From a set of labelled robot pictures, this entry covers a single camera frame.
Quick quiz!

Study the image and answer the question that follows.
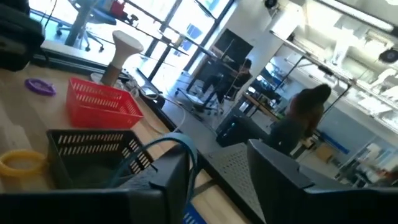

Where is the yellow coil wristband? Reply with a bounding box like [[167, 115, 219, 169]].
[[0, 149, 48, 179]]

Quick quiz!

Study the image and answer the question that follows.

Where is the white lamp cable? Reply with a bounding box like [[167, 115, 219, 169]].
[[129, 79, 187, 135]]

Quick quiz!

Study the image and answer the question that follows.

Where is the blue plastic basket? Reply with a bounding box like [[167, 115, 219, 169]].
[[182, 202, 208, 224]]

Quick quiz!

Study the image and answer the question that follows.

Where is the black computer tower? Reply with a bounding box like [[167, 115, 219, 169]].
[[216, 114, 249, 147]]

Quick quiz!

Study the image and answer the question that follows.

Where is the person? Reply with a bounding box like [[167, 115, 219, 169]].
[[201, 58, 252, 105], [264, 83, 332, 156]]

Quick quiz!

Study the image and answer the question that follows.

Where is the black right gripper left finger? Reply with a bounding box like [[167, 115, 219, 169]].
[[0, 149, 191, 224]]

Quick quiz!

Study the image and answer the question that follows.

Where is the purple coil wristband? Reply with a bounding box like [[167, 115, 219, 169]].
[[24, 78, 57, 96]]

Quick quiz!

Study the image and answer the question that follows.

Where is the black plastic basket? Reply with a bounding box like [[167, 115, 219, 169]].
[[45, 129, 156, 190]]

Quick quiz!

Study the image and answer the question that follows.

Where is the blue rubber band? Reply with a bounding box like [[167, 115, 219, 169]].
[[107, 132, 199, 206]]

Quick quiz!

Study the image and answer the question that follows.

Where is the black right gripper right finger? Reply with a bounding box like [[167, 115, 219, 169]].
[[247, 138, 398, 224]]

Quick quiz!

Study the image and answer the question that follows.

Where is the red container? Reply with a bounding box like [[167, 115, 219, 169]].
[[110, 0, 126, 18]]

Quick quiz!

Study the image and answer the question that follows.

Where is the red plastic basket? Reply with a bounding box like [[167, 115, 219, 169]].
[[65, 77, 144, 130]]

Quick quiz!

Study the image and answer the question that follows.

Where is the blue office chair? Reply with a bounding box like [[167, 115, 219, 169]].
[[55, 6, 118, 53]]

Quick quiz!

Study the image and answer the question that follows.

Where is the white mushroom lamp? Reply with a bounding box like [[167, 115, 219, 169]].
[[99, 30, 144, 87]]

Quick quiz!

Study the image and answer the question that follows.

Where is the black computer monitor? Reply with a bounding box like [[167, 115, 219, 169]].
[[214, 28, 254, 63]]

